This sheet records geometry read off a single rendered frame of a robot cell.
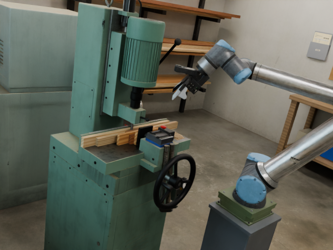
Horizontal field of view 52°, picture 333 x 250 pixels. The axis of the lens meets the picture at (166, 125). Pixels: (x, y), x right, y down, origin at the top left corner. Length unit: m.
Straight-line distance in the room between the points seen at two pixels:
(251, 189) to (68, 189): 0.97
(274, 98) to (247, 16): 1.27
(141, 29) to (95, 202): 0.86
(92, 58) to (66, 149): 0.50
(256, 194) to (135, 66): 0.84
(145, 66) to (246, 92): 3.76
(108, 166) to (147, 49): 0.55
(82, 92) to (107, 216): 0.66
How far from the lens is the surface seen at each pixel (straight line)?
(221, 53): 1.64
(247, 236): 1.95
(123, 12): 1.73
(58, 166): 2.00
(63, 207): 2.06
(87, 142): 1.64
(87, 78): 1.85
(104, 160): 1.54
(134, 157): 1.63
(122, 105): 1.76
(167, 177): 1.65
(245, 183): 1.72
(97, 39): 1.76
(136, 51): 1.60
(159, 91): 4.38
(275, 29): 5.06
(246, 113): 5.29
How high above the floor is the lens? 1.59
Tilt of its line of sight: 19 degrees down
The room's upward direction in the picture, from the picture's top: 10 degrees clockwise
